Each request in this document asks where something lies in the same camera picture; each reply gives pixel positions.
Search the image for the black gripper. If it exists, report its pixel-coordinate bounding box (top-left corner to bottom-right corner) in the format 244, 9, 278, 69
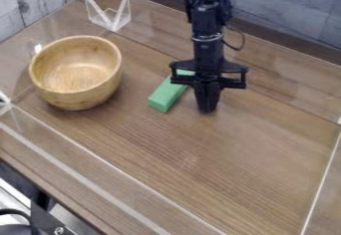
169, 36, 247, 113

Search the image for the green rectangular block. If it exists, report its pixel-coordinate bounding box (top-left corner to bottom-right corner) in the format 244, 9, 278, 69
148, 76, 187, 113

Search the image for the wooden bowl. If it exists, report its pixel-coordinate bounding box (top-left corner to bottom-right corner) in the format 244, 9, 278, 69
28, 35, 123, 111

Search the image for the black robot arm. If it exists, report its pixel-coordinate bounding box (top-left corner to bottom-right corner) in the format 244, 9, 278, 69
169, 0, 248, 114

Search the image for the clear acrylic corner bracket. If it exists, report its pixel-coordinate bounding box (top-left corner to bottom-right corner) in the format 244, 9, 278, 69
84, 0, 131, 32

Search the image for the black metal mount bracket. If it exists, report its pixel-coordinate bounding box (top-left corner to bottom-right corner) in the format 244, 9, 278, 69
30, 202, 66, 235

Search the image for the black cable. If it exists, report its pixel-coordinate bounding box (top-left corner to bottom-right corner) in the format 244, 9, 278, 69
0, 208, 34, 235

